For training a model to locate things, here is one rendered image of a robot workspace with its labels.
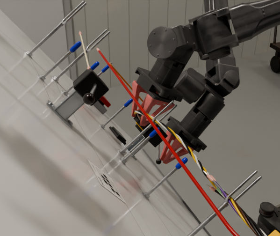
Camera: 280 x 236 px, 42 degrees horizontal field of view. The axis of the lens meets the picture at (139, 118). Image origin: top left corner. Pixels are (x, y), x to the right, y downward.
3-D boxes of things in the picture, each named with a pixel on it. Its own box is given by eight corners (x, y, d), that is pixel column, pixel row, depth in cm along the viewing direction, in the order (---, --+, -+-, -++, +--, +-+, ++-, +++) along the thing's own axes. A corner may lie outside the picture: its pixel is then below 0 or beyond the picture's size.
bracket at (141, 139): (136, 160, 83) (152, 145, 82) (131, 156, 81) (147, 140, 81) (126, 147, 86) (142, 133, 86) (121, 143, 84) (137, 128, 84)
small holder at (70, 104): (43, 114, 41) (90, 70, 41) (47, 99, 50) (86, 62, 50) (72, 142, 43) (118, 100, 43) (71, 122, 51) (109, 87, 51)
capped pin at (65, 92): (61, 90, 68) (96, 59, 68) (67, 96, 69) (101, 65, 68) (61, 91, 67) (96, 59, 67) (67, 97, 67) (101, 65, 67)
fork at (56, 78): (50, 75, 72) (104, 25, 72) (56, 81, 73) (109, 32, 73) (53, 78, 70) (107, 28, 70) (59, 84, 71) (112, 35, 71)
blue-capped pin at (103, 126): (105, 130, 77) (135, 102, 76) (101, 127, 75) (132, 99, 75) (102, 127, 78) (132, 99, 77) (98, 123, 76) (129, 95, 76)
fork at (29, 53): (23, 49, 67) (80, -4, 67) (31, 56, 68) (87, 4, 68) (25, 53, 66) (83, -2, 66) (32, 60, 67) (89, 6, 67)
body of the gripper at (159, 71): (158, 98, 71) (177, 65, 69) (132, 73, 78) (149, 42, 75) (180, 104, 75) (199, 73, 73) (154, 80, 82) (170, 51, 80)
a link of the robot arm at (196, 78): (241, 75, 89) (221, 88, 96) (204, 45, 87) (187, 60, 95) (221, 112, 83) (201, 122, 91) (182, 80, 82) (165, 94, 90)
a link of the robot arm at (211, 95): (230, 103, 86) (225, 99, 91) (208, 84, 85) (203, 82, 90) (211, 126, 87) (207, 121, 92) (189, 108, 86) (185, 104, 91)
